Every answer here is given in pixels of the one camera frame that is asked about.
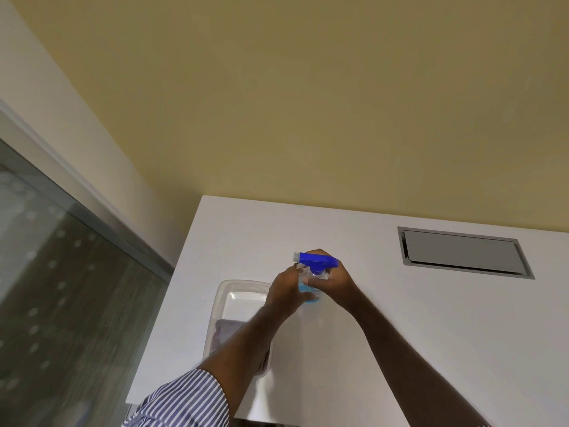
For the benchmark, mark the person's left hand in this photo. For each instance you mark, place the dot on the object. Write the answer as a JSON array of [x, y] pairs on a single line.
[[284, 293]]

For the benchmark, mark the clear plastic tray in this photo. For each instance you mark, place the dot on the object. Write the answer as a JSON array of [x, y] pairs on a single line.
[[231, 315]]

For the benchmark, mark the person's right fingers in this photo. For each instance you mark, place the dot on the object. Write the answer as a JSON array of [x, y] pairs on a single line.
[[316, 267]]

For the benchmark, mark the purple cleaning cloth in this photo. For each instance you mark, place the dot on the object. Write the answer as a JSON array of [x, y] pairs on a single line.
[[226, 332]]

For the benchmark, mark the person's right hand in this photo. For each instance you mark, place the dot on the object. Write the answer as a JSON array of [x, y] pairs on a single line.
[[334, 283]]

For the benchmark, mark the person's left fingers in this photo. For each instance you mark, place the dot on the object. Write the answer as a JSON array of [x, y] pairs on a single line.
[[298, 280]]

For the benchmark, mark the blue trigger spray bottle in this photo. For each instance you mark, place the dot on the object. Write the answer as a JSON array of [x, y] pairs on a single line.
[[314, 272]]

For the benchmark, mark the glass partition with metal frame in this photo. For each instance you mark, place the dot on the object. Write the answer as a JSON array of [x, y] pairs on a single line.
[[66, 271]]

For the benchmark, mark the person's right forearm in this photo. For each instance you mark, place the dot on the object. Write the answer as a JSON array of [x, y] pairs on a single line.
[[409, 364]]

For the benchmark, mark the person's left forearm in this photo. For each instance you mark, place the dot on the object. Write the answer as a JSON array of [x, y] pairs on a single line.
[[242, 346]]

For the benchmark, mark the striped shirt sleeve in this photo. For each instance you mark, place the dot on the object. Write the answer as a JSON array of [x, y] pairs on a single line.
[[184, 402]]

